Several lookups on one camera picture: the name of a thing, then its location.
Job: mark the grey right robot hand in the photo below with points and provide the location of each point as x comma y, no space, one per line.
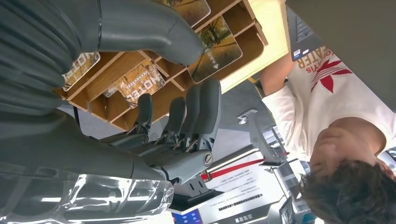
77,160

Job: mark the golden HOTEL print key card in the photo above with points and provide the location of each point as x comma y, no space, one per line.
142,82
80,69

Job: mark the person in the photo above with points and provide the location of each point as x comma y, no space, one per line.
309,108

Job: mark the white printed sign board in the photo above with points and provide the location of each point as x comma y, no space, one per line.
247,191

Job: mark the grey laptop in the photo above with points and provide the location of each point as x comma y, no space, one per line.
355,46

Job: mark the grey bracket stand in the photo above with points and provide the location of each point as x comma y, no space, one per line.
260,139

